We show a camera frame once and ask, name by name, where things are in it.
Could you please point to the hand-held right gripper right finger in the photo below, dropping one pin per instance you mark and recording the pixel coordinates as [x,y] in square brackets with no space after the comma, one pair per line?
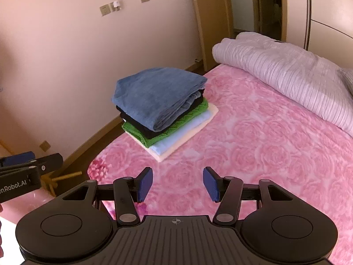
[211,183]

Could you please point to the wooden stand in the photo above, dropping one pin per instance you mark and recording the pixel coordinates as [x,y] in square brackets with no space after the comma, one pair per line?
[63,177]

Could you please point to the pink floral blanket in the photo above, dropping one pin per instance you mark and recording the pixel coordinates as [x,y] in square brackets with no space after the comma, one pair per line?
[248,143]

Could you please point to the folded green knit sweater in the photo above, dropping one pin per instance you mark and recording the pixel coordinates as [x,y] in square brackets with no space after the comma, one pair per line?
[168,129]

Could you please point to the folded cream garment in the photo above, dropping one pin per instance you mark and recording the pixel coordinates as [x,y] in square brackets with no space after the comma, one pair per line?
[173,150]

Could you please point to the folded light blue garment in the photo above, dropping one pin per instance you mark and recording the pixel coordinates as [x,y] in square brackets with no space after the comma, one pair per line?
[176,140]

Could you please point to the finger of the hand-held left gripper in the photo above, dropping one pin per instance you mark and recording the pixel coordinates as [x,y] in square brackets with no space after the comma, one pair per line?
[51,162]
[19,158]

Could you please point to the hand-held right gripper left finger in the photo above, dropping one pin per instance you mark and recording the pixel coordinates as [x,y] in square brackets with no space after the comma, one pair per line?
[146,183]

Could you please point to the blue denim jeans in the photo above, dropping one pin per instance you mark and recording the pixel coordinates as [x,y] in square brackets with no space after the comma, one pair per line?
[154,96]

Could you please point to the wooden door frame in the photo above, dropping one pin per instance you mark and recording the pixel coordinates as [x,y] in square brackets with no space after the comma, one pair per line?
[256,5]

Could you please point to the cream wardrobe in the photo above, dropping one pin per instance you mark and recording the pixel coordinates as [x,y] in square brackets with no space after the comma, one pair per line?
[331,11]

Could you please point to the folded black garment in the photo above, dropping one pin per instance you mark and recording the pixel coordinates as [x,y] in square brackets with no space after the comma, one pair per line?
[138,127]

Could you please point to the wooden door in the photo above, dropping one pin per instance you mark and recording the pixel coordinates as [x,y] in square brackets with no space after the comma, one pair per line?
[212,24]

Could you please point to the striped pale pink quilt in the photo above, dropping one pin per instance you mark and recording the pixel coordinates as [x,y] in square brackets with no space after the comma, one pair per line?
[289,77]

